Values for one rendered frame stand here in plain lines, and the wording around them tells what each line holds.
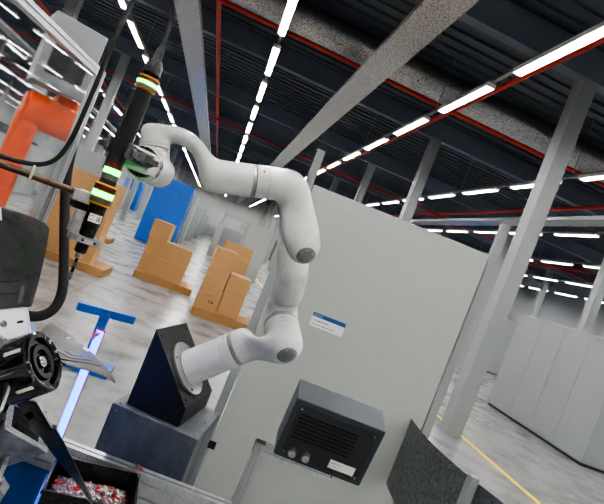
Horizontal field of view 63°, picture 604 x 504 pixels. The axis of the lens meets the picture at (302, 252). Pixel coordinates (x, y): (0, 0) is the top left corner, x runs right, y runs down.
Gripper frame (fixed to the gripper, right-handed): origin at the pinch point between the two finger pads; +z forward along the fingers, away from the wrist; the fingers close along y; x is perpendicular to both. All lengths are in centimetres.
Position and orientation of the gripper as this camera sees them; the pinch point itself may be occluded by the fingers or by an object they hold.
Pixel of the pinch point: (120, 148)
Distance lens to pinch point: 111.2
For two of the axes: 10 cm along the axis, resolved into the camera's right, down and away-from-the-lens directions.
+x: 3.7, -9.3, 0.1
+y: -9.3, -3.7, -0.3
